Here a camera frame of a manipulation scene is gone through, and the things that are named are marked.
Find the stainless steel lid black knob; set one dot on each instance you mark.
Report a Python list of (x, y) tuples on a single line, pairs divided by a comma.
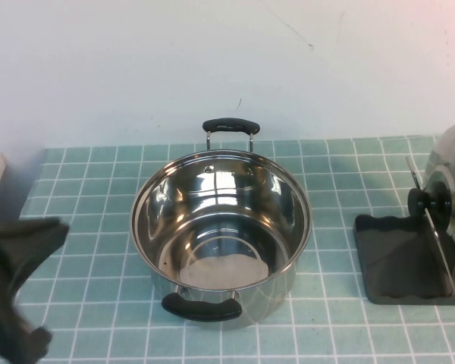
[(440, 151)]

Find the teal tile-pattern table mat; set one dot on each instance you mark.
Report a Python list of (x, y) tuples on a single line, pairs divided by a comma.
[(98, 170)]

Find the dark grey lid rack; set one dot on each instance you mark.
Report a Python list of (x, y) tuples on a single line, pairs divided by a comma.
[(394, 258)]

